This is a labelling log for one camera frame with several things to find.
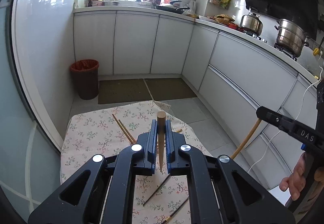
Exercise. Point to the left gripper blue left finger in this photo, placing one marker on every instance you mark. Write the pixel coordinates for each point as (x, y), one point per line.
(152, 146)

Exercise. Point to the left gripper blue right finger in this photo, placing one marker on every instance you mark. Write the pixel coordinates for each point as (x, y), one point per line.
(170, 147)

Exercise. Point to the wooden chopstick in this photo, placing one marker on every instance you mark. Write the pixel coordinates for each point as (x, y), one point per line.
(246, 140)
(123, 130)
(161, 120)
(128, 133)

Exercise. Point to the black chopstick gold band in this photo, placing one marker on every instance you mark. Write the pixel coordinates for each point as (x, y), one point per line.
(175, 212)

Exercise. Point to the person's right hand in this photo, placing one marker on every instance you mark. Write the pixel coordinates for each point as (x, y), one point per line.
(296, 181)

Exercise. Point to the floral tablecloth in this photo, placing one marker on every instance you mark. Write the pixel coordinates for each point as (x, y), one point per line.
(97, 132)

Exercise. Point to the dark floor mat right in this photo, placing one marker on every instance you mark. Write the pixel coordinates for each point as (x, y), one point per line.
(164, 89)

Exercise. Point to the dark floor mat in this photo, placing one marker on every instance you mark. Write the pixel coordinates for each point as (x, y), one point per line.
(164, 89)
(119, 91)

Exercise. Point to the dark floor mat left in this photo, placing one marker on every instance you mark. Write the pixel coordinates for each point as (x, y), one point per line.
(119, 91)

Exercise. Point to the dark red trash bin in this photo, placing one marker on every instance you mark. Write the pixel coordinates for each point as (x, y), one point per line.
(85, 78)

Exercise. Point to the steel steamer pot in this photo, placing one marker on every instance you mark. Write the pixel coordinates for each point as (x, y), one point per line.
(290, 37)

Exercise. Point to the black frying pan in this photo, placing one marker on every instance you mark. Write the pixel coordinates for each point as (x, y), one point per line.
(172, 8)

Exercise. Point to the steel kettle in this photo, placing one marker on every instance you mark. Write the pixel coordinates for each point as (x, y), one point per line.
(250, 22)

